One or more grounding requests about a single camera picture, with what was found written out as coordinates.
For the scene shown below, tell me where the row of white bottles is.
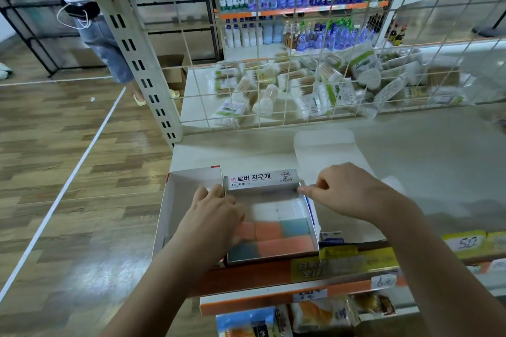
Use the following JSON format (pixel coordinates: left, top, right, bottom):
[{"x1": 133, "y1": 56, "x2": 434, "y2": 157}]
[{"x1": 225, "y1": 19, "x2": 284, "y2": 48}]

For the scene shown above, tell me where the white open cardboard box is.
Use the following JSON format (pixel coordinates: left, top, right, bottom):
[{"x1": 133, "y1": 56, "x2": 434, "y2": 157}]
[{"x1": 152, "y1": 165, "x2": 227, "y2": 260}]

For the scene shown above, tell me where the yellow label strip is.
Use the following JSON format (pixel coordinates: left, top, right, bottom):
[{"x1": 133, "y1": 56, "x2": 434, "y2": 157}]
[{"x1": 290, "y1": 245, "x2": 401, "y2": 283}]

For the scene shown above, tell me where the person's right hand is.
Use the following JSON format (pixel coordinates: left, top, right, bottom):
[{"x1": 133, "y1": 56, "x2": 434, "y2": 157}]
[{"x1": 298, "y1": 163, "x2": 405, "y2": 224}]

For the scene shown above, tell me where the brown cardboard box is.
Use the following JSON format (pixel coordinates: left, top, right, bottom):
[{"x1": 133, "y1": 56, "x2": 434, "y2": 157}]
[{"x1": 157, "y1": 54, "x2": 187, "y2": 91}]

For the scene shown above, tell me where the white perforated shelf post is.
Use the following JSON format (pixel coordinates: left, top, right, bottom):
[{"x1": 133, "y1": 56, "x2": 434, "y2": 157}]
[{"x1": 101, "y1": 0, "x2": 183, "y2": 148}]

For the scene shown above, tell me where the small blue white box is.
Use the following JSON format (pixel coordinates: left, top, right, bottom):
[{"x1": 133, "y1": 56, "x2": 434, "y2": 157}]
[{"x1": 318, "y1": 231, "x2": 345, "y2": 247}]

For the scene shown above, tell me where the blue snack packet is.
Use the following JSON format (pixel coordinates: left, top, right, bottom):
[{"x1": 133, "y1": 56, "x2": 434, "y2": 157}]
[{"x1": 215, "y1": 306, "x2": 278, "y2": 337}]

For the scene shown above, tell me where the person's left forearm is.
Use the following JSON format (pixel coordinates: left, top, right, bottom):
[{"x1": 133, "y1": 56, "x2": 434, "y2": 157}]
[{"x1": 101, "y1": 236, "x2": 216, "y2": 337}]

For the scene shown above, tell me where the white handwritten price tag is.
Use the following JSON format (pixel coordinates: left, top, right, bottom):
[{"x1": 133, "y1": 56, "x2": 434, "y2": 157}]
[{"x1": 371, "y1": 274, "x2": 397, "y2": 291}]

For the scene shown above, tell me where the row of blue drink bottles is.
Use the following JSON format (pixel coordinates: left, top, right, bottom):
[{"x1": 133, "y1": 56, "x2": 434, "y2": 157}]
[{"x1": 294, "y1": 19, "x2": 374, "y2": 52}]

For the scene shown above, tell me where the pile of cotton swab packets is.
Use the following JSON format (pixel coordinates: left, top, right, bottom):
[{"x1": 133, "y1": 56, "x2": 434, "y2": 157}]
[{"x1": 210, "y1": 42, "x2": 469, "y2": 128}]

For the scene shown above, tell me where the person's left hand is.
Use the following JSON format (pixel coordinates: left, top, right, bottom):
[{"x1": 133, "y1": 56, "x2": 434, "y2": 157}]
[{"x1": 173, "y1": 184, "x2": 246, "y2": 267}]

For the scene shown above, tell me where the black metal rack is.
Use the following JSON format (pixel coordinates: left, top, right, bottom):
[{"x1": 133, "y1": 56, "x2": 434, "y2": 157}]
[{"x1": 0, "y1": 0, "x2": 105, "y2": 77}]

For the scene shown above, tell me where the orange white snack packet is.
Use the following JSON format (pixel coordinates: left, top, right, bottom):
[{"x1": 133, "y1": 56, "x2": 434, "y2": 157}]
[{"x1": 290, "y1": 296, "x2": 353, "y2": 334}]

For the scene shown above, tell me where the group of dark glass bottles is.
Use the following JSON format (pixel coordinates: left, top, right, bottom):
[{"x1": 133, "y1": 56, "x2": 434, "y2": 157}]
[{"x1": 387, "y1": 24, "x2": 408, "y2": 47}]

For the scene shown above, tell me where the white wire mesh panel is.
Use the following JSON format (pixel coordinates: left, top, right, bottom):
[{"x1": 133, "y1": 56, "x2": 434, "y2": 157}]
[{"x1": 119, "y1": 0, "x2": 506, "y2": 134}]

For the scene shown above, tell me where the yellow price tag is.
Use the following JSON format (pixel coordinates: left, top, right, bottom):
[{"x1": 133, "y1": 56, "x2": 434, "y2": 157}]
[{"x1": 442, "y1": 230, "x2": 488, "y2": 263}]

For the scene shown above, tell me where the person's right forearm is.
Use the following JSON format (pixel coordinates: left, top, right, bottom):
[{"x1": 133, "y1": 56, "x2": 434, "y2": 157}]
[{"x1": 373, "y1": 195, "x2": 506, "y2": 337}]

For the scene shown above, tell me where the group of pastel erasers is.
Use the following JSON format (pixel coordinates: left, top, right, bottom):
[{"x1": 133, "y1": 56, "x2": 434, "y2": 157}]
[{"x1": 229, "y1": 200, "x2": 316, "y2": 262}]

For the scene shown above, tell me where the grey eraser display box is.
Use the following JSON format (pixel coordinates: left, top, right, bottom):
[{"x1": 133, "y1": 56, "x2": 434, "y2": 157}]
[{"x1": 222, "y1": 168, "x2": 321, "y2": 266}]

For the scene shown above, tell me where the brown clear snack packet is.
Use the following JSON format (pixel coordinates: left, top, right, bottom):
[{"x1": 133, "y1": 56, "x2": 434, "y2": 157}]
[{"x1": 351, "y1": 292, "x2": 397, "y2": 317}]

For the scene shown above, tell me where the white orange store shelf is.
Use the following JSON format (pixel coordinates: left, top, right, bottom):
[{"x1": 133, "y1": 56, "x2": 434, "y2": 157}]
[{"x1": 152, "y1": 104, "x2": 506, "y2": 317}]

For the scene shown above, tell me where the orange white background shelf unit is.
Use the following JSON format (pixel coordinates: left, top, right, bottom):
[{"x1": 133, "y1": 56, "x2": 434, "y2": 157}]
[{"x1": 209, "y1": 0, "x2": 413, "y2": 63}]

